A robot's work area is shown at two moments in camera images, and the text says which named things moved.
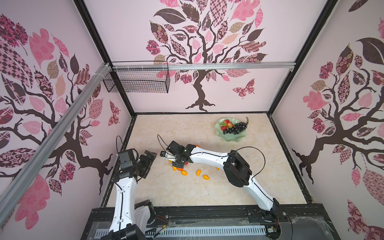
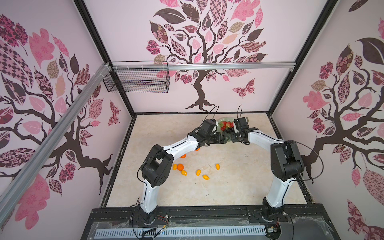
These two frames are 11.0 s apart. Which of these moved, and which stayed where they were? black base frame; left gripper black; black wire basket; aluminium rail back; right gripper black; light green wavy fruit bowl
Moved: left gripper black; right gripper black
Stayed: aluminium rail back; black base frame; light green wavy fruit bowl; black wire basket
